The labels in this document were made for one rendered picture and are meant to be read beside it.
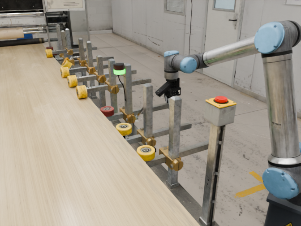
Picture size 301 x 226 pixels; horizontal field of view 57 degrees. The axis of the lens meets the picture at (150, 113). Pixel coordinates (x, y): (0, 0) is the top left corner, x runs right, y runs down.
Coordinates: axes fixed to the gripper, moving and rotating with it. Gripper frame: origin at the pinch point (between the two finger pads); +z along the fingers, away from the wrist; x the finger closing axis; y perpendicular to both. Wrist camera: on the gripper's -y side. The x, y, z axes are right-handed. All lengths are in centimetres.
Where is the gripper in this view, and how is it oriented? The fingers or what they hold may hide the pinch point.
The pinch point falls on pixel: (168, 107)
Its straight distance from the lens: 181.3
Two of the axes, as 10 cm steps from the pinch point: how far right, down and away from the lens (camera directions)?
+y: 8.9, -2.2, 4.0
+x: -4.5, -3.7, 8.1
